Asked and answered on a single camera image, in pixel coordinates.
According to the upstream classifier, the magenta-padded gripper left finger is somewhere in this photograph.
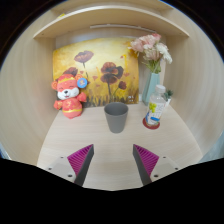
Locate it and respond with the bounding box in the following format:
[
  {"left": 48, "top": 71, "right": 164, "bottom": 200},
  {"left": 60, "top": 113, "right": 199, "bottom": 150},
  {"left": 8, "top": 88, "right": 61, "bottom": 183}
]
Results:
[{"left": 44, "top": 143, "right": 96, "bottom": 187}]

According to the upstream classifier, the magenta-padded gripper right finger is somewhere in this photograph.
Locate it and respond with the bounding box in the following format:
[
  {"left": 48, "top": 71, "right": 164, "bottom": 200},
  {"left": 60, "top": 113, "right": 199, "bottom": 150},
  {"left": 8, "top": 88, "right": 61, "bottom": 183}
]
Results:
[{"left": 132, "top": 143, "right": 183, "bottom": 187}]

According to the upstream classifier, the clear plastic drink bottle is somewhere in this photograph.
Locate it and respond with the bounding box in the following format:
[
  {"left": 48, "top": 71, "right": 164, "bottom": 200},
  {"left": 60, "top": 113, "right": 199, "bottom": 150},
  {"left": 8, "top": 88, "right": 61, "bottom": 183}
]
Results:
[{"left": 144, "top": 83, "right": 167, "bottom": 128}]

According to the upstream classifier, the flat round red coaster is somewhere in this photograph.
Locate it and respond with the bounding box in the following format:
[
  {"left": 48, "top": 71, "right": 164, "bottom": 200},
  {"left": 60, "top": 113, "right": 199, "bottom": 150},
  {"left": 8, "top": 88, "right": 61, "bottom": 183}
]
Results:
[{"left": 142, "top": 116, "right": 161, "bottom": 131}]

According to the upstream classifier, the red plush mouse toy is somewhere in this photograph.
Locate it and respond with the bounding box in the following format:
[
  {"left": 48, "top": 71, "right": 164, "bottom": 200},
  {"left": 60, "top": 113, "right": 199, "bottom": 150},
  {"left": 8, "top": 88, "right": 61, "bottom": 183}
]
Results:
[{"left": 50, "top": 73, "right": 89, "bottom": 120}]

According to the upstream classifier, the grey cup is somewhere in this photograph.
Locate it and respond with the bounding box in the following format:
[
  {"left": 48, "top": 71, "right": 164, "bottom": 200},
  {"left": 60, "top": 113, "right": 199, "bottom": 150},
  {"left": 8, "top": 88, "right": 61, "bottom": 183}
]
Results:
[{"left": 103, "top": 101, "right": 130, "bottom": 135}]

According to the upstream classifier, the small potted succulent plant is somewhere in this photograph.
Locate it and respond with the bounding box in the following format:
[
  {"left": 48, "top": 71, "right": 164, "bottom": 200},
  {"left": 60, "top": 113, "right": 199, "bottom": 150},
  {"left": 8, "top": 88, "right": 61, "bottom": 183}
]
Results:
[{"left": 162, "top": 88, "right": 175, "bottom": 108}]

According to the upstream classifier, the pale teal vase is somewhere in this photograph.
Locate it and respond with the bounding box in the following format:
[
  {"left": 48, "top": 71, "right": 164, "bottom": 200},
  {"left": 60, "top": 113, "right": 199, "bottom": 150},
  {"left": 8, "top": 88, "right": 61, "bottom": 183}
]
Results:
[{"left": 141, "top": 71, "right": 161, "bottom": 107}]

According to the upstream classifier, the yellow poppy flower painting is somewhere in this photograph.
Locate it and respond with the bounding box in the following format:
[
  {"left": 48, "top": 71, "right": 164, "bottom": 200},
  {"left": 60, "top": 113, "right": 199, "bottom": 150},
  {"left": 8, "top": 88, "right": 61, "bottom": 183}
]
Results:
[{"left": 51, "top": 36, "right": 141, "bottom": 109}]

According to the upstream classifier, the pink and white flower bouquet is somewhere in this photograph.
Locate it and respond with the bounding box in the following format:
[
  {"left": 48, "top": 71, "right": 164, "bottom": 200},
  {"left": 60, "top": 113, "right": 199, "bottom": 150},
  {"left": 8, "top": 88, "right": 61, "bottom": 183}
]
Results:
[{"left": 128, "top": 32, "right": 174, "bottom": 75}]

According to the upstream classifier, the white light strip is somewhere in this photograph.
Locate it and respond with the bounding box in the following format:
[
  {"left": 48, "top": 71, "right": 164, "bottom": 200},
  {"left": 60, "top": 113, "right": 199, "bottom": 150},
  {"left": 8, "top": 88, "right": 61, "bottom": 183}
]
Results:
[{"left": 88, "top": 23, "right": 158, "bottom": 34}]

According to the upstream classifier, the light wooden shelf board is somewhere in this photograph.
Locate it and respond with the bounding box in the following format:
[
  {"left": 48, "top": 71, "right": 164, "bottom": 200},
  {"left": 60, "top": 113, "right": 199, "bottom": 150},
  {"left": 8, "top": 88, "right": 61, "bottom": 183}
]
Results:
[
  {"left": 32, "top": 5, "right": 191, "bottom": 40},
  {"left": 59, "top": 0, "right": 175, "bottom": 12}
]

